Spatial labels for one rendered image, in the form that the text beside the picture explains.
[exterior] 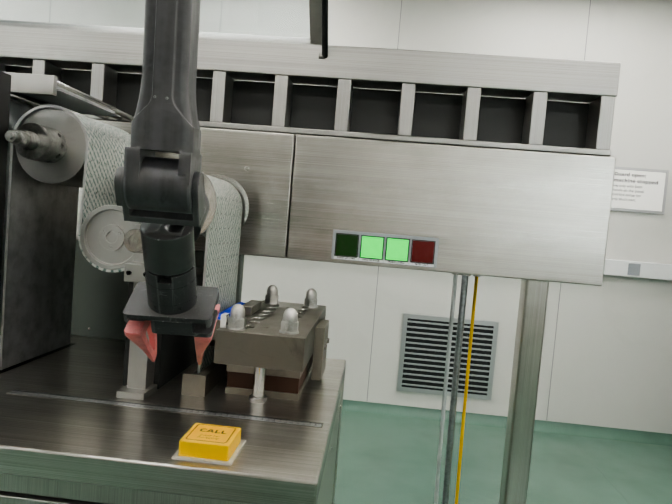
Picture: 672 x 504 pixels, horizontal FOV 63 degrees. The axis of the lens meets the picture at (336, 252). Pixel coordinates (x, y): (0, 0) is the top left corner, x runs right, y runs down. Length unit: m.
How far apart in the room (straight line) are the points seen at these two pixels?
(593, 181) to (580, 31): 2.70
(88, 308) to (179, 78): 1.00
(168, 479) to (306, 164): 0.79
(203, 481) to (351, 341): 2.98
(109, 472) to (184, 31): 0.57
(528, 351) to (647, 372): 2.62
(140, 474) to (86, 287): 0.77
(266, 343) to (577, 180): 0.81
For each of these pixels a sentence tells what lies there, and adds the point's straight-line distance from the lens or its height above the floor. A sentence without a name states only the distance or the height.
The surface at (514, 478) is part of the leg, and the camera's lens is 1.66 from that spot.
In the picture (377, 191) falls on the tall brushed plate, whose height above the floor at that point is 1.32.
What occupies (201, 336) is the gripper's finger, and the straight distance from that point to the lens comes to 0.68.
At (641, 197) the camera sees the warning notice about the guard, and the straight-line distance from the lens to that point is 4.00.
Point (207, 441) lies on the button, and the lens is 0.81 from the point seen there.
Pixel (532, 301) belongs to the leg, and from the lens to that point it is 1.54.
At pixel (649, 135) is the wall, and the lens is 4.07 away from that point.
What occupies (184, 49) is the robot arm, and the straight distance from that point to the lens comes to 0.60.
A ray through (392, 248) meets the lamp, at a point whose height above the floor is 1.19.
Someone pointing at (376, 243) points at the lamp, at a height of 1.20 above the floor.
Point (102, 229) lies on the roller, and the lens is 1.11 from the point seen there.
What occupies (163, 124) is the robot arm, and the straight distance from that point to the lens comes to 0.59.
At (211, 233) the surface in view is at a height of 1.20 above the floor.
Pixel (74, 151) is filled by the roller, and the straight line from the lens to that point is 1.15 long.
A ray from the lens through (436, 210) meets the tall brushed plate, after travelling 1.32.
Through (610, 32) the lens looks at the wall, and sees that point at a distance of 4.11.
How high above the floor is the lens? 1.24
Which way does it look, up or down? 3 degrees down
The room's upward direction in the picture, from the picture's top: 5 degrees clockwise
